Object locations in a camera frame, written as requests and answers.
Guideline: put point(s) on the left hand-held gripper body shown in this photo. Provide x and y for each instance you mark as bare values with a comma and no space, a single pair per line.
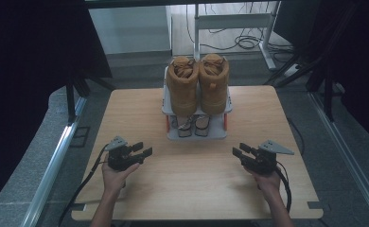
119,157

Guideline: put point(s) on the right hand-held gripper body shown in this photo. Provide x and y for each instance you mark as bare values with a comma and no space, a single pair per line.
263,160

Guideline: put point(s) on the white two-tier shoe rack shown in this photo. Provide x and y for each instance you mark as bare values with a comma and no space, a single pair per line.
217,126

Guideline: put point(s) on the tan suede boot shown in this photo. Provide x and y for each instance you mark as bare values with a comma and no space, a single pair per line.
214,88
182,91

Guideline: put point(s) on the person's left hand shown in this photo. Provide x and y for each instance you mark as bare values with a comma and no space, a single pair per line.
116,179

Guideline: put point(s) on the person's right hand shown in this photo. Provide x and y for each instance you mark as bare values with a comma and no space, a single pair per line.
267,184

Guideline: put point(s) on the dark floor plate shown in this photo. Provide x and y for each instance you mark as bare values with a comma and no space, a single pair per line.
79,136

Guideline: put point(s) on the black metal stand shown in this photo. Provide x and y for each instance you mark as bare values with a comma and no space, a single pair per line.
71,97

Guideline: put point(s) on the white power strip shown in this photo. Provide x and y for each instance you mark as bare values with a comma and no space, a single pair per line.
291,70

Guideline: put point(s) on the black tripod stand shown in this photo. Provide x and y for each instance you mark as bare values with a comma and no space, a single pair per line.
312,67

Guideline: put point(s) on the dark curtain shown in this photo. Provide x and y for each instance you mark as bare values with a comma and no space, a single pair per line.
362,63
25,78

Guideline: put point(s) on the aluminium rail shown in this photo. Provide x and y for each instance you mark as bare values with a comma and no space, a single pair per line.
346,151
51,170

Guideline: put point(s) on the white metal desk frame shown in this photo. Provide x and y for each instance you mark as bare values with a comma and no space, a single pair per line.
233,21

